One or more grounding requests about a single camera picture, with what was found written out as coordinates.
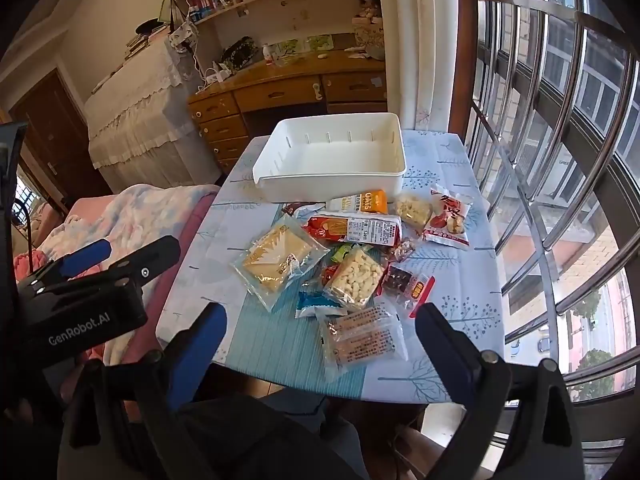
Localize white red date packet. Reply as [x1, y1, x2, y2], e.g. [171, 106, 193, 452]
[422, 185, 473, 251]

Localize red biscuit packet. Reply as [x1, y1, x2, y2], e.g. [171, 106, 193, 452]
[300, 211, 403, 247]

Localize person's dark clothing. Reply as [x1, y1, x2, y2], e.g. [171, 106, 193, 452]
[175, 395, 371, 480]

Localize clear pale crumb packet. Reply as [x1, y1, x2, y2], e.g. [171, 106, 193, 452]
[394, 191, 433, 228]

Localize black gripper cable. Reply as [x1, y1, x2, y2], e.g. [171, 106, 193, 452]
[17, 199, 38, 273]

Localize black floral pouch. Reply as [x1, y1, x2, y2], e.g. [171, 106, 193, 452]
[220, 36, 258, 72]

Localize blue snack packet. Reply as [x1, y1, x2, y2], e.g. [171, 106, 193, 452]
[295, 280, 346, 318]

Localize brown wooden door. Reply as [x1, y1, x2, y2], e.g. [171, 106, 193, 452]
[9, 67, 113, 201]

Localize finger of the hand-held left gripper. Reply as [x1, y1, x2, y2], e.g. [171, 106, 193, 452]
[45, 235, 182, 301]
[17, 238, 113, 293]

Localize metal window grille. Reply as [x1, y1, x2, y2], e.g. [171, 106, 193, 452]
[450, 0, 640, 461]

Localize white plastic bin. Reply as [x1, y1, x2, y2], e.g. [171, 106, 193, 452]
[251, 112, 407, 204]

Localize floral blanket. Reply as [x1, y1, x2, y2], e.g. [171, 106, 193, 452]
[15, 182, 221, 366]

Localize white leaf print curtain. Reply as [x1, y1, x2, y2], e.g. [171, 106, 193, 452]
[385, 0, 466, 131]

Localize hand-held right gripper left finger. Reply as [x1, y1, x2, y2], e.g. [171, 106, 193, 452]
[57, 302, 228, 480]

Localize orange oat packet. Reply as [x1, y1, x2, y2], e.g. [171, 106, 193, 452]
[327, 189, 390, 216]

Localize cream packet with red edges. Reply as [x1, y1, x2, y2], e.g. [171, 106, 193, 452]
[317, 305, 408, 383]

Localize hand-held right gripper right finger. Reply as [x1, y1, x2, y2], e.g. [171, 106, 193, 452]
[415, 302, 586, 480]

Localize wooden desk with drawers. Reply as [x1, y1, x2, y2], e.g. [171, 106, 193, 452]
[187, 50, 388, 173]

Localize red dark dried fruit packet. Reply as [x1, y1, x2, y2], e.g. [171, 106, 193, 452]
[380, 264, 436, 318]

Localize clear brown nut packet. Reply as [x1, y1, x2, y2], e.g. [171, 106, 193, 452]
[390, 237, 418, 263]

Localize clear puffed rice packet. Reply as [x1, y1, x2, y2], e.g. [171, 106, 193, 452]
[320, 244, 386, 311]

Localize white hanging power strip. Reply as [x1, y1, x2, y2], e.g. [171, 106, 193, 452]
[167, 22, 201, 50]

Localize green picture cards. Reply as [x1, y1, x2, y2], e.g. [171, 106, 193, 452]
[277, 35, 333, 57]

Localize white lace cloth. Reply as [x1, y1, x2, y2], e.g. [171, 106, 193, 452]
[82, 35, 223, 193]

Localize clear yellow cracker packet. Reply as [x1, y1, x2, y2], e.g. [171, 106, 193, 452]
[230, 215, 331, 313]

